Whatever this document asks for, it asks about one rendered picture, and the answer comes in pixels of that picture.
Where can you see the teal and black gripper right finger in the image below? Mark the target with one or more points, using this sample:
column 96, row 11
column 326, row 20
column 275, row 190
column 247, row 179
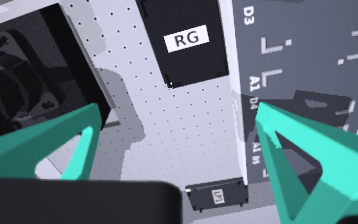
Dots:
column 335, row 196

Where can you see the black flat nest labelled rg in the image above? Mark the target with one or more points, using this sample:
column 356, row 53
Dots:
column 187, row 39

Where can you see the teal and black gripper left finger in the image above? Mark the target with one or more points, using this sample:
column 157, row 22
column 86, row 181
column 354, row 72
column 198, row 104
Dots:
column 22, row 150

